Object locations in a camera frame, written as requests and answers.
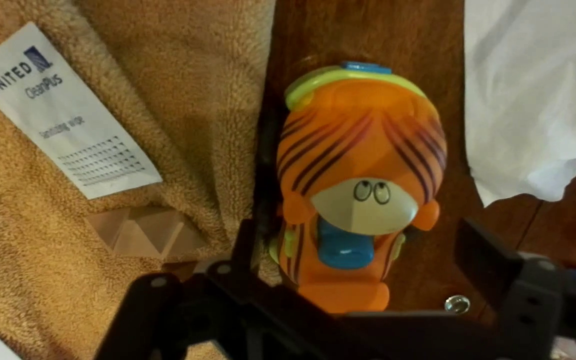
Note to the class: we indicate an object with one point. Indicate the orange tiger toy car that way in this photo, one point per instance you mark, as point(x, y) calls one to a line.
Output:
point(360, 132)

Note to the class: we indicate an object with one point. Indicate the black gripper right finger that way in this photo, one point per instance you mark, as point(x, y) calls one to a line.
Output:
point(540, 307)

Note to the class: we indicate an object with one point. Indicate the tan towel with wipe packet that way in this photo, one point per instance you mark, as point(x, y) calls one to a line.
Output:
point(168, 100)

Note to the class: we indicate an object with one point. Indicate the white towel label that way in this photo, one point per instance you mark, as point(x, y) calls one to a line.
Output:
point(68, 113)

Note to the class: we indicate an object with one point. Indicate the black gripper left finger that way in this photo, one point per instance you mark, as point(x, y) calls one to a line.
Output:
point(189, 320)

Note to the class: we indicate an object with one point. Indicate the small silver round stud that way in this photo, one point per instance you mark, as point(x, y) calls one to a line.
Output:
point(458, 304)

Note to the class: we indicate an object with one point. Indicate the white crumpled tissue paper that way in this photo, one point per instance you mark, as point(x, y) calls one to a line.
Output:
point(534, 100)

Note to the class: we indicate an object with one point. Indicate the light zigzag wooden block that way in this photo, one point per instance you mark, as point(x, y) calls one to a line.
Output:
point(140, 232)

